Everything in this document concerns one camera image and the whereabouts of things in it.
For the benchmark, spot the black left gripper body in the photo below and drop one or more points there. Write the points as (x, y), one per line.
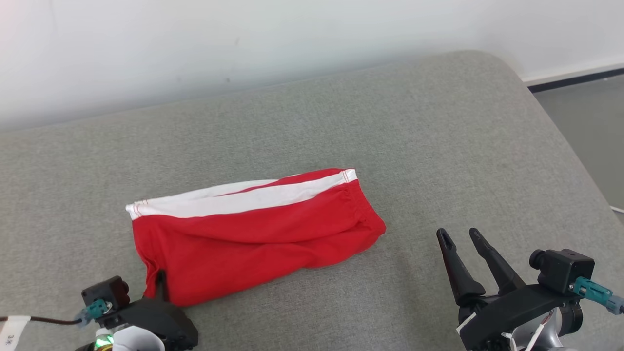
(156, 321)

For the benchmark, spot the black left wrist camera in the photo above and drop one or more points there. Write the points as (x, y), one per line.
(105, 292)

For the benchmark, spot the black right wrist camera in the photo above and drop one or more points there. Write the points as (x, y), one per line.
(563, 270)

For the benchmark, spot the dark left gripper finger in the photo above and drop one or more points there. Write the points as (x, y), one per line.
(161, 287)

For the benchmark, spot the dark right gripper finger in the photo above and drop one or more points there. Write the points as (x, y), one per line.
(499, 273)
(460, 278)

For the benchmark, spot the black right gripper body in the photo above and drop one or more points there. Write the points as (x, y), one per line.
(507, 312)

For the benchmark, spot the red shorts with white stripe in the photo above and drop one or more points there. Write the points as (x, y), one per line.
(253, 243)

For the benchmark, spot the white and black baseboard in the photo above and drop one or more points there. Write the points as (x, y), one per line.
(575, 78)

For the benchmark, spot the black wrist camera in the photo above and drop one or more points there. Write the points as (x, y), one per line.
(105, 292)
(563, 270)

